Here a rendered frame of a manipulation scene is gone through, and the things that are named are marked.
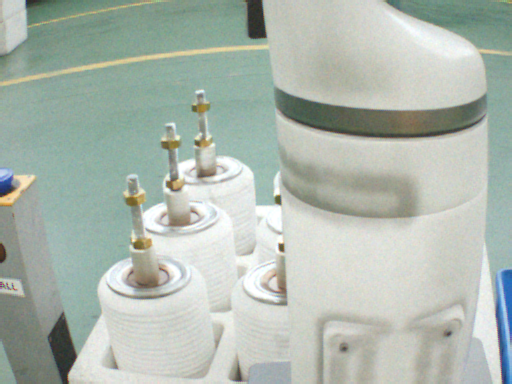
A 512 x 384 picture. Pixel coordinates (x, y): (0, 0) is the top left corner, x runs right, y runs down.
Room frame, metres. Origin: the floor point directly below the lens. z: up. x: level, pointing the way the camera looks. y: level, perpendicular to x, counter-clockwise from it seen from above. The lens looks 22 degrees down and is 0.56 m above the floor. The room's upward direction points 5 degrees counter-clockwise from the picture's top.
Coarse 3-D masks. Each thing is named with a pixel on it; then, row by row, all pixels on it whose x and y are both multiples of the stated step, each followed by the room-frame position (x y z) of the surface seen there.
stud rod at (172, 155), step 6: (168, 126) 0.70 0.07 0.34; (174, 126) 0.71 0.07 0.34; (168, 132) 0.70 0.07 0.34; (174, 132) 0.71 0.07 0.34; (168, 138) 0.70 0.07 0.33; (168, 150) 0.70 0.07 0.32; (174, 150) 0.70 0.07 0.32; (168, 156) 0.70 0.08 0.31; (174, 156) 0.70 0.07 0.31; (168, 162) 0.71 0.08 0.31; (174, 162) 0.70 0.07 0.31; (168, 168) 0.71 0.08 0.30; (174, 168) 0.70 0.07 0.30; (174, 174) 0.70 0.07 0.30
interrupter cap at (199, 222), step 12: (192, 204) 0.73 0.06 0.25; (204, 204) 0.73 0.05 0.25; (144, 216) 0.71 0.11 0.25; (156, 216) 0.71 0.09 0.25; (192, 216) 0.71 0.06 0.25; (204, 216) 0.70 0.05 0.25; (216, 216) 0.70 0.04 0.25; (156, 228) 0.68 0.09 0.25; (168, 228) 0.68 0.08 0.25; (180, 228) 0.68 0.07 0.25; (192, 228) 0.68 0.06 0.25; (204, 228) 0.68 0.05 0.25
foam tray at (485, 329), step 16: (256, 208) 0.88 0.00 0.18; (272, 208) 0.88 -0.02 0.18; (240, 256) 0.76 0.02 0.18; (256, 256) 0.76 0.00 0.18; (240, 272) 0.75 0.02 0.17; (480, 288) 0.63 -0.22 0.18; (480, 304) 0.60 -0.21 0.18; (224, 320) 0.63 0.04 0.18; (480, 320) 0.57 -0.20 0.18; (96, 336) 0.61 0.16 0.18; (224, 336) 0.61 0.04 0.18; (480, 336) 0.54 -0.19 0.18; (496, 336) 0.53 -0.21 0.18; (80, 352) 0.58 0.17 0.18; (96, 352) 0.58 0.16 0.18; (112, 352) 0.59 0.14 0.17; (224, 352) 0.58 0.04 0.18; (496, 352) 0.51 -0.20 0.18; (80, 368) 0.55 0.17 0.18; (96, 368) 0.55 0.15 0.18; (112, 368) 0.58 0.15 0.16; (224, 368) 0.55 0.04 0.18; (496, 368) 0.48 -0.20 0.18
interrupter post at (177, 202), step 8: (168, 192) 0.70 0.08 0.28; (176, 192) 0.70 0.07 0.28; (184, 192) 0.70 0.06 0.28; (168, 200) 0.70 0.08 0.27; (176, 200) 0.70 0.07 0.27; (184, 200) 0.70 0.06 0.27; (168, 208) 0.70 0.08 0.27; (176, 208) 0.70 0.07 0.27; (184, 208) 0.70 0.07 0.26; (168, 216) 0.70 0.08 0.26; (176, 216) 0.70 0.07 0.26; (184, 216) 0.70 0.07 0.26
